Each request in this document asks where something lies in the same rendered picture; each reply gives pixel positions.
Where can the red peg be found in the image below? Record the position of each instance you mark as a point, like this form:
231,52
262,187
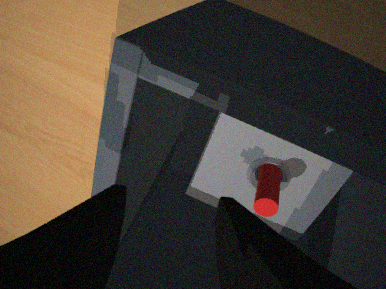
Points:
266,202

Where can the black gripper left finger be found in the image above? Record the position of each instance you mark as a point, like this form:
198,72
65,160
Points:
74,251

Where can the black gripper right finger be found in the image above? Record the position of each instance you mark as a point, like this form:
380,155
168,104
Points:
251,255

